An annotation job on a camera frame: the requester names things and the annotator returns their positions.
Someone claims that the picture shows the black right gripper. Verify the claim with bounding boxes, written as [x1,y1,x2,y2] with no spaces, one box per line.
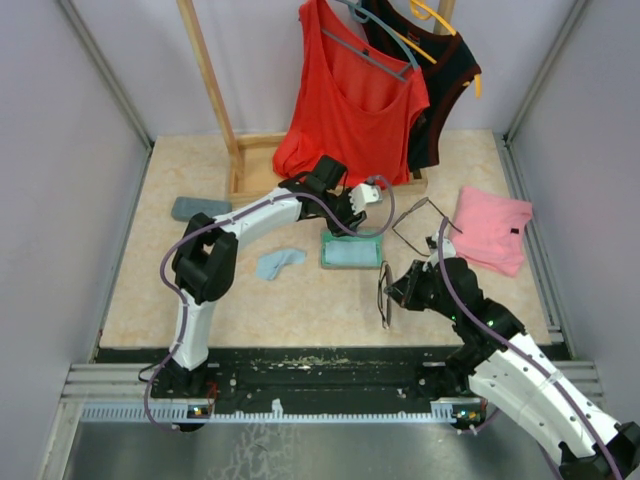
[385,259,460,320]

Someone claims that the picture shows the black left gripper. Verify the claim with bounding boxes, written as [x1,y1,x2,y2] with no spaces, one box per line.
[320,188,368,238]

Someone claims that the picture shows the black frame eyeglasses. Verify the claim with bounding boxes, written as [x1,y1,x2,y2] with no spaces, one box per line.
[376,260,394,330]

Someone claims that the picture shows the grey glasses case green lining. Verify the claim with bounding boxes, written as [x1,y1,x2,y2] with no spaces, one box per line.
[320,230,384,270]

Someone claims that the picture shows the light blue cleaning cloth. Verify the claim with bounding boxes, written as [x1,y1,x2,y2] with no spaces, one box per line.
[256,248,306,281]

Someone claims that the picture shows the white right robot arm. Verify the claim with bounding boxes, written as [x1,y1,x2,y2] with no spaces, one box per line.
[379,252,639,479]

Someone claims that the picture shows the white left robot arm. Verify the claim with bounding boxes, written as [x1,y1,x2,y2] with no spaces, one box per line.
[161,156,381,397]

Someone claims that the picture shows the red tank top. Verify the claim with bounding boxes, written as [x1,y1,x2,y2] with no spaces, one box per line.
[272,1,429,186]

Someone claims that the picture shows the folded pink t-shirt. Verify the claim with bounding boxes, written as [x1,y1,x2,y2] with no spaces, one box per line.
[449,186,533,277]

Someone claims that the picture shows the wooden clothes rack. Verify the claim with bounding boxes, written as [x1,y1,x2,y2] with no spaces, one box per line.
[176,0,457,208]

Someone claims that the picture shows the blue-grey glasses case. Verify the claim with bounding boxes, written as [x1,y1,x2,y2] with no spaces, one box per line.
[171,196,232,222]

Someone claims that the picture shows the black maroon-trimmed tank top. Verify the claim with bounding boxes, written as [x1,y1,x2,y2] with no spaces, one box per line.
[364,1,482,172]

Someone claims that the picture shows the grey clothes hanger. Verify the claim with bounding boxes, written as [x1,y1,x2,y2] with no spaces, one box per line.
[320,1,421,83]

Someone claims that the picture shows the yellow clothes hanger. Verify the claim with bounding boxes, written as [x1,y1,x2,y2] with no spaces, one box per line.
[408,0,483,99]

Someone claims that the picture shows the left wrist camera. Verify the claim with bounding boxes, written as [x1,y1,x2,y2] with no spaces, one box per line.
[348,183,382,214]

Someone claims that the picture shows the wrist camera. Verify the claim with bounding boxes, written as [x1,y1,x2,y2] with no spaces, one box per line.
[426,235,456,264]
[348,183,382,214]

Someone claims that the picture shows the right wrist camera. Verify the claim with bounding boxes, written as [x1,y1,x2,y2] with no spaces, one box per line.
[426,235,456,264]

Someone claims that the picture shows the thin metal frame sunglasses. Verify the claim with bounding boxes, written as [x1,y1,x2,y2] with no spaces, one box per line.
[391,196,447,258]

